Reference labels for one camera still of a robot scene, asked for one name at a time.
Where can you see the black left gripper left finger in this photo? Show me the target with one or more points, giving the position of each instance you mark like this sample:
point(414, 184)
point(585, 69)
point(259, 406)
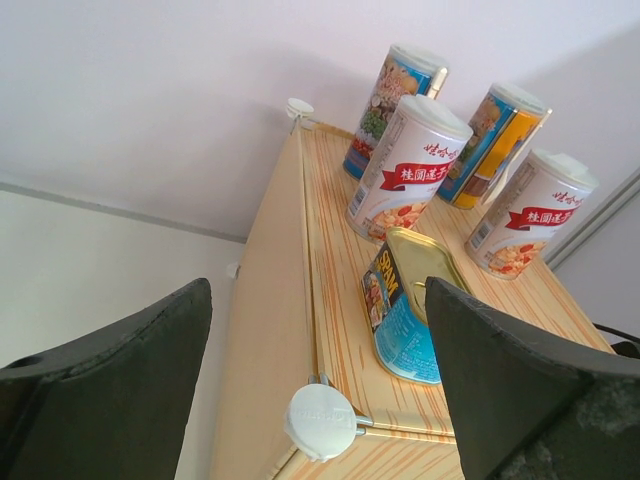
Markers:
point(112, 404)

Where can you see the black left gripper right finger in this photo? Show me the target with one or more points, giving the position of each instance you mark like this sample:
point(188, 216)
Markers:
point(526, 403)

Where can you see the gold rectangular tin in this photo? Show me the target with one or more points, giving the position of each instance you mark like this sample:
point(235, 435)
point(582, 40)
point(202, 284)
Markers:
point(394, 290)

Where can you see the white red label can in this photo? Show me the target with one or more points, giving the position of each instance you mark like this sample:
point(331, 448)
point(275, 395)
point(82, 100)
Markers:
point(415, 154)
point(541, 196)

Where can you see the blue yellow can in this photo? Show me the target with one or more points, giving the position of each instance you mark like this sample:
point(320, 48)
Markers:
point(507, 117)

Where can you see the blue can with spoon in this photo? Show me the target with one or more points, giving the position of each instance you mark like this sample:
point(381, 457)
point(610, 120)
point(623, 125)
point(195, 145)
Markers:
point(406, 70)

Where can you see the wooden cabinet box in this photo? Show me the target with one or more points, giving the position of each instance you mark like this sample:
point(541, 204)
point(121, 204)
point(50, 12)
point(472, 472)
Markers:
point(299, 318)

